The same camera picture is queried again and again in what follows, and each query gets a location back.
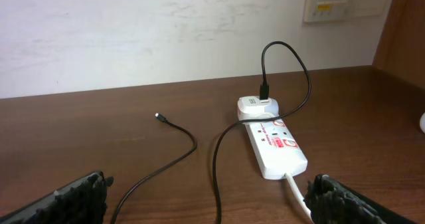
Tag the white USB charger plug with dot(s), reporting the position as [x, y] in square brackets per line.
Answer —
[251, 107]

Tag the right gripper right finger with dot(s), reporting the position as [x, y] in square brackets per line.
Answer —
[331, 202]

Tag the white wall thermostat panel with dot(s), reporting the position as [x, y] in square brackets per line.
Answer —
[320, 11]

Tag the white power strip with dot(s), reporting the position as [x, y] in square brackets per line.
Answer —
[276, 150]

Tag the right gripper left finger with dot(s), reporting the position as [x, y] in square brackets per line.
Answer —
[82, 201]

